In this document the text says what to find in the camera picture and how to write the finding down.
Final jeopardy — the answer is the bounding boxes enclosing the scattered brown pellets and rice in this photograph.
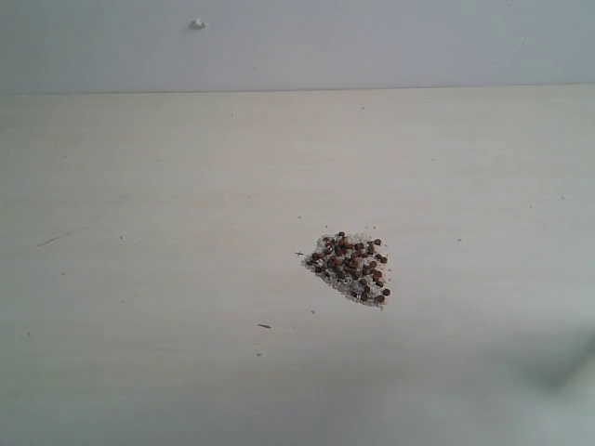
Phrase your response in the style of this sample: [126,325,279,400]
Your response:
[302,231,392,308]

